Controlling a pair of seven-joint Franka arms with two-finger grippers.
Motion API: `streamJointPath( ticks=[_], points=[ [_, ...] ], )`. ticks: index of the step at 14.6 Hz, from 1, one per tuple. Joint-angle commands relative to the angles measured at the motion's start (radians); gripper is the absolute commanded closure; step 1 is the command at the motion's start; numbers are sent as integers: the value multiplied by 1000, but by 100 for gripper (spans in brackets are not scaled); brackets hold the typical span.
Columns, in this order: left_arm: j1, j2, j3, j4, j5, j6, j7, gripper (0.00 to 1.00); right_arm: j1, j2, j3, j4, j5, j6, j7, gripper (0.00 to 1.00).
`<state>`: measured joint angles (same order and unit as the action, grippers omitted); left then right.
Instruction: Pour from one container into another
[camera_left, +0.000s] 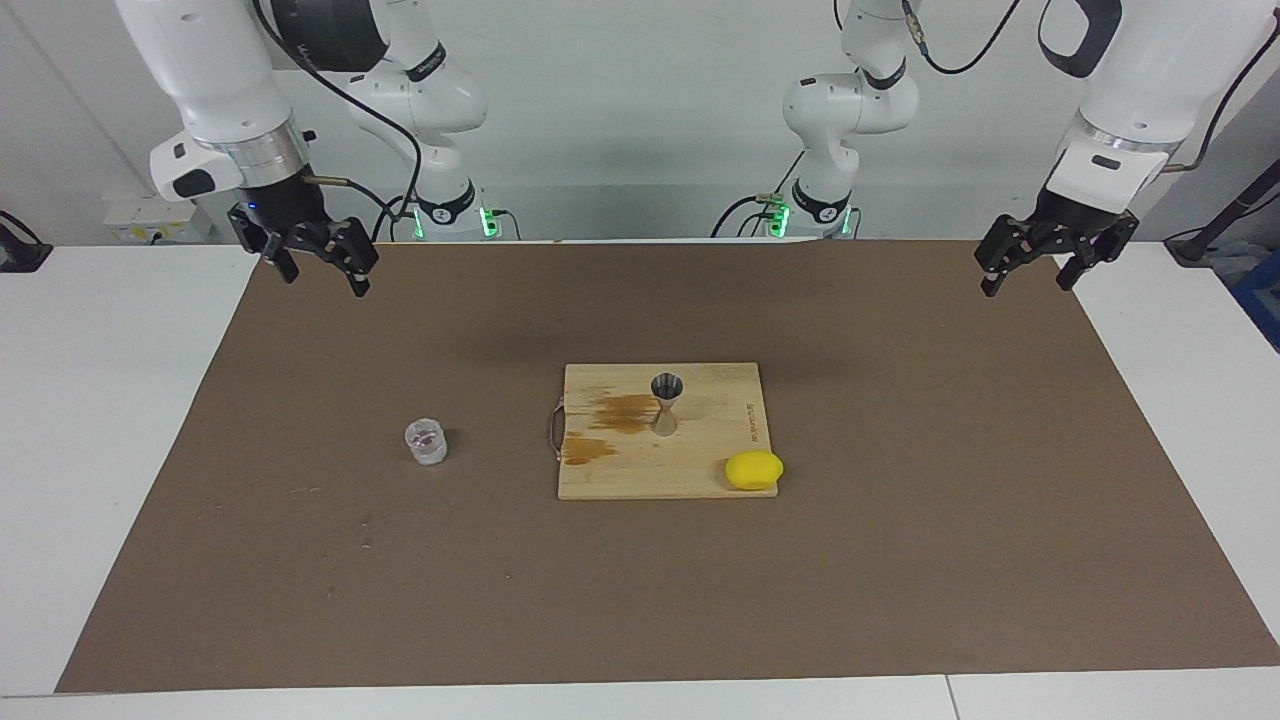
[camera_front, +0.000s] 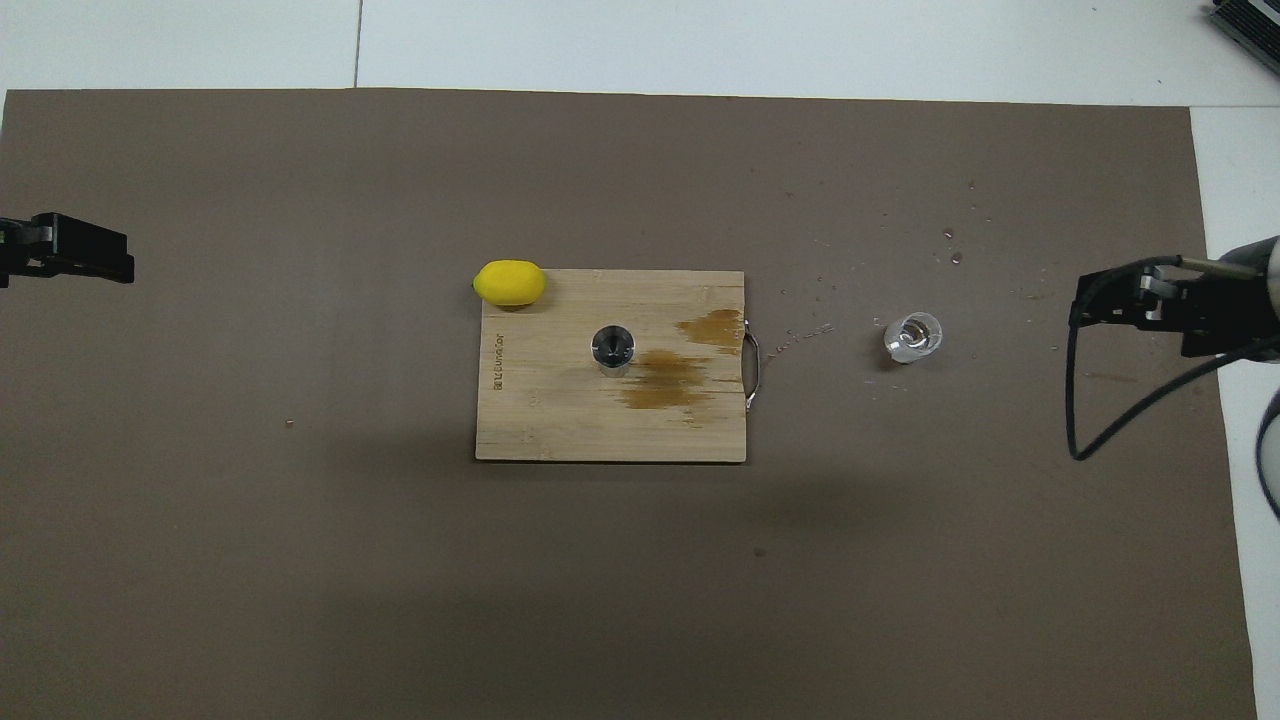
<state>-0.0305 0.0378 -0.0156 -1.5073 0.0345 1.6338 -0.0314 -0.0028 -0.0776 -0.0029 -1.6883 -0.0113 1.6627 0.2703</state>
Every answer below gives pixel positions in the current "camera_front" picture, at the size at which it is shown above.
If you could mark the small clear glass cup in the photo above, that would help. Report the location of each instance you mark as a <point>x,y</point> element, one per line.
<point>913,336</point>

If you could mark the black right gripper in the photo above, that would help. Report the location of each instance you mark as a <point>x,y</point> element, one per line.
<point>1225,315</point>

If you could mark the grey ribbed device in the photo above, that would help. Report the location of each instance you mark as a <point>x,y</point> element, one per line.
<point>1250,20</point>

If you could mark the yellow lemon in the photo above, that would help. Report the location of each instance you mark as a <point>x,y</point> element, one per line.
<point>509,282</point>

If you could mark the wooden cutting board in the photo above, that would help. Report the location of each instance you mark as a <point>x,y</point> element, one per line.
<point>560,420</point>

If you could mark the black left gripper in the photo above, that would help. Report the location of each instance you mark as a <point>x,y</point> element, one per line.
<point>12,250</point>

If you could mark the brown table mat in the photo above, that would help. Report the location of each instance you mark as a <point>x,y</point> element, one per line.
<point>300,550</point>

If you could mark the steel double jigger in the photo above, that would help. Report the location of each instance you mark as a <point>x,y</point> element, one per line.
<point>613,346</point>

